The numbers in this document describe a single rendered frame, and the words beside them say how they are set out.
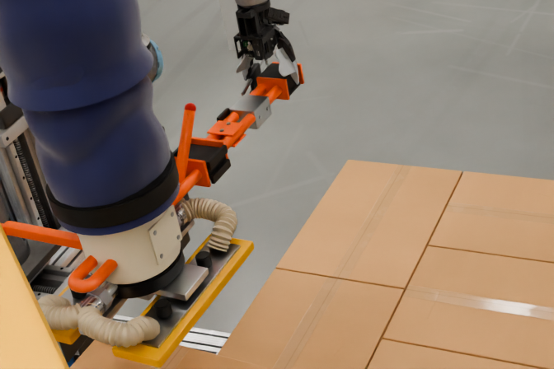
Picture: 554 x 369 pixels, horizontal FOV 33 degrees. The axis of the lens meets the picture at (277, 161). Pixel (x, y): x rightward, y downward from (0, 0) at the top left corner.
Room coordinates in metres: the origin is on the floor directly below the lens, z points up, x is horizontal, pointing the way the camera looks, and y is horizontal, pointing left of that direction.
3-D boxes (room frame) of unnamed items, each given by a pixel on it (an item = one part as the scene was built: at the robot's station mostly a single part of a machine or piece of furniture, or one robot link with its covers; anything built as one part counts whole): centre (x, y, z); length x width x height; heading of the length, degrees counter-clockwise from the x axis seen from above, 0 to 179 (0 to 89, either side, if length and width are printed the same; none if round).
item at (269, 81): (1.90, -0.04, 1.28); 0.08 x 0.07 x 0.05; 147
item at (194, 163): (1.61, 0.15, 1.28); 0.10 x 0.08 x 0.06; 57
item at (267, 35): (1.89, -0.01, 1.41); 0.09 x 0.08 x 0.12; 148
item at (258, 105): (1.79, 0.04, 1.27); 0.07 x 0.07 x 0.04; 57
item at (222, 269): (1.34, 0.21, 1.17); 0.34 x 0.10 x 0.05; 147
